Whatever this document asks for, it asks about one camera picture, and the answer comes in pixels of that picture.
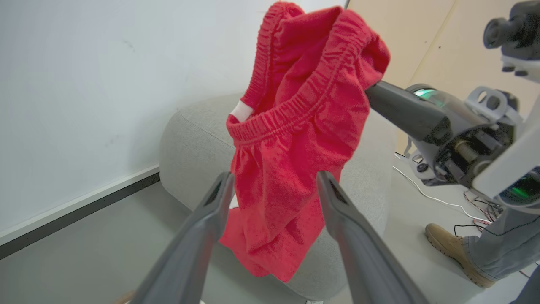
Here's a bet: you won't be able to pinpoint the grey jeans leg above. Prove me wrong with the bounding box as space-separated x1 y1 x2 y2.
463 206 540 282

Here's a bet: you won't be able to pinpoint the dark robot head camera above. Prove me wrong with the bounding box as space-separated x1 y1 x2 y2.
483 0 540 83

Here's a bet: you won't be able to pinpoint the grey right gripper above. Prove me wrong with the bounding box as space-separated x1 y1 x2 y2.
365 81 520 188

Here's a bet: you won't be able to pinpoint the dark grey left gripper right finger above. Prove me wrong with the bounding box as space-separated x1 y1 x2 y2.
316 170 429 304

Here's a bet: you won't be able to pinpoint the red shorts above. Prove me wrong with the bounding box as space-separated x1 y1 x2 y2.
219 1 391 282

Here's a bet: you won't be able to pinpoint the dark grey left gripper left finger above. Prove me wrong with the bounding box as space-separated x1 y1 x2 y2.
130 171 235 304

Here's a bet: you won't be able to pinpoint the white and black baseboard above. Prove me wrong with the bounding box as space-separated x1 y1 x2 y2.
0 165 161 260

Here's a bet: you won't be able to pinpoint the tan boot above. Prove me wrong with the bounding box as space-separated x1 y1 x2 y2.
425 223 497 289

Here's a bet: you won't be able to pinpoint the white floor cable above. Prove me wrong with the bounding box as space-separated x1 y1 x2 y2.
392 166 488 222

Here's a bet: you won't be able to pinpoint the red and black cable bundle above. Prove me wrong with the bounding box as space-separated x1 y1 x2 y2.
463 190 503 226

